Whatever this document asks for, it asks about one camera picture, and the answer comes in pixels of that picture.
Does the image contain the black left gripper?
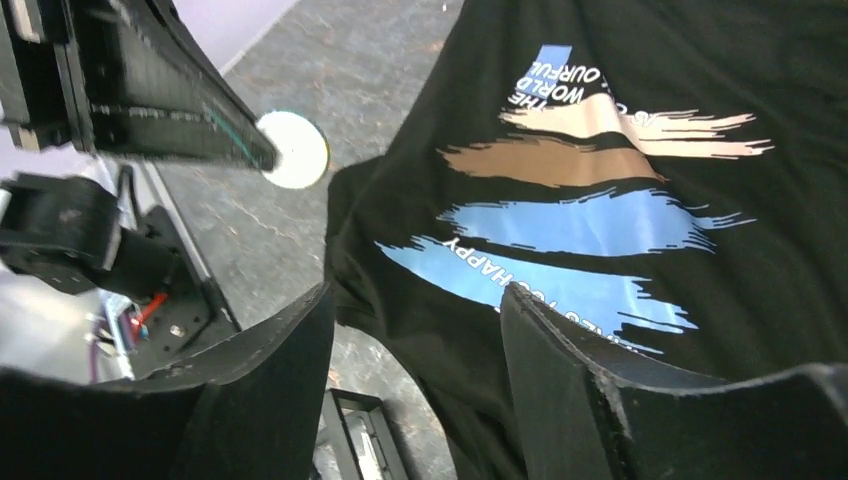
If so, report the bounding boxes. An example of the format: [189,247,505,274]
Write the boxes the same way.
[1,0,277,171]

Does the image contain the round green brooch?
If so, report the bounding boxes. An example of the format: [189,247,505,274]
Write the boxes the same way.
[256,111,330,190]

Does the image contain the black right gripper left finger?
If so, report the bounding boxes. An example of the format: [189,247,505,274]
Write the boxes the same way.
[1,284,334,479]

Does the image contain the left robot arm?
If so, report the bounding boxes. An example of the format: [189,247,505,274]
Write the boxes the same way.
[1,1,278,299]

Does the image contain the black printed t-shirt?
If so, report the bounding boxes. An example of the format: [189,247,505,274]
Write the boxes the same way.
[325,1,847,479]

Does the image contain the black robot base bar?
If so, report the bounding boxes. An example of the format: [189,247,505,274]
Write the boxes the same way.
[86,165,243,382]

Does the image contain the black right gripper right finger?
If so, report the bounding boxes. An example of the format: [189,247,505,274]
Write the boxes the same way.
[500,284,847,479]

